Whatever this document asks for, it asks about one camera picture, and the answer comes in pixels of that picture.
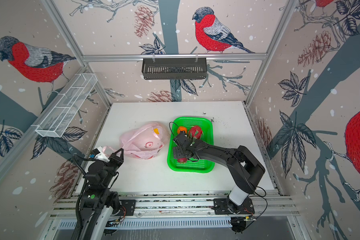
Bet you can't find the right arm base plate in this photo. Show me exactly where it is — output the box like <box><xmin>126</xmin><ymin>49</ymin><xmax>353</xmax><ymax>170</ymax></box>
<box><xmin>211</xmin><ymin>198</ymin><xmax>255</xmax><ymax>215</ymax></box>

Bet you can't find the green plastic basket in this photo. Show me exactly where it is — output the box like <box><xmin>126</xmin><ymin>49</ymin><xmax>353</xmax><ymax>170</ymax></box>
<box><xmin>167</xmin><ymin>117</ymin><xmax>215</xmax><ymax>174</ymax></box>

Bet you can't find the aluminium rail frame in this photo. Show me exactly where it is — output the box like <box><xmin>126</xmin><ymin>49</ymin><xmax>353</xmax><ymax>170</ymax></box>
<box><xmin>49</xmin><ymin>191</ymin><xmax>301</xmax><ymax>230</ymax></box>

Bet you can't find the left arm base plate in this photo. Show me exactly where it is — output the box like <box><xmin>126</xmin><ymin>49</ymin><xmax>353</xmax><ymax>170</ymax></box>
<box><xmin>117</xmin><ymin>200</ymin><xmax>136</xmax><ymax>217</ymax></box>

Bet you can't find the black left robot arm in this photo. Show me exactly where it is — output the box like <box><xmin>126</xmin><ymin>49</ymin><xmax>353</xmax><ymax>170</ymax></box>
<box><xmin>71</xmin><ymin>148</ymin><xmax>127</xmax><ymax>240</ymax></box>

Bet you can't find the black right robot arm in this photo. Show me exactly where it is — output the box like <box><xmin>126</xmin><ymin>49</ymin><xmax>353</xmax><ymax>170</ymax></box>
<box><xmin>173</xmin><ymin>132</ymin><xmax>266</xmax><ymax>206</ymax></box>

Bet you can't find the red dragon fruit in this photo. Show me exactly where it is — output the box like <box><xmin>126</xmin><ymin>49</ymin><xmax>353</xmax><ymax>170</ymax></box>
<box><xmin>177</xmin><ymin>158</ymin><xmax>189</xmax><ymax>164</ymax></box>
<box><xmin>188</xmin><ymin>125</ymin><xmax>203</xmax><ymax>141</ymax></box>

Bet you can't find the white wire mesh shelf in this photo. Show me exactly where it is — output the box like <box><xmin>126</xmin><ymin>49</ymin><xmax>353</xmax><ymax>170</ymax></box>
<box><xmin>36</xmin><ymin>73</ymin><xmax>98</xmax><ymax>138</ymax></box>

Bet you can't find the orange fruit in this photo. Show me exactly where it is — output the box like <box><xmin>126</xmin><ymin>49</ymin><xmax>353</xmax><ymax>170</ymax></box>
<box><xmin>177</xmin><ymin>126</ymin><xmax>188</xmax><ymax>134</ymax></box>

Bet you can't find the black hanging wall basket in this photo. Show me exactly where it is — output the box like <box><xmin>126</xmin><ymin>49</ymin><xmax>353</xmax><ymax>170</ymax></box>
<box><xmin>142</xmin><ymin>58</ymin><xmax>207</xmax><ymax>80</ymax></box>

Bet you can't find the pink plastic fruit bag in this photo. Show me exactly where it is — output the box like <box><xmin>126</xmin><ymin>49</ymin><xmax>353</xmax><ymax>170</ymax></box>
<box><xmin>119</xmin><ymin>122</ymin><xmax>170</xmax><ymax>160</ymax></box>

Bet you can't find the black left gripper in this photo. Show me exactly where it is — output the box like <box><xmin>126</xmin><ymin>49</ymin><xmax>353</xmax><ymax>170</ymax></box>
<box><xmin>102</xmin><ymin>147</ymin><xmax>124</xmax><ymax>188</ymax></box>

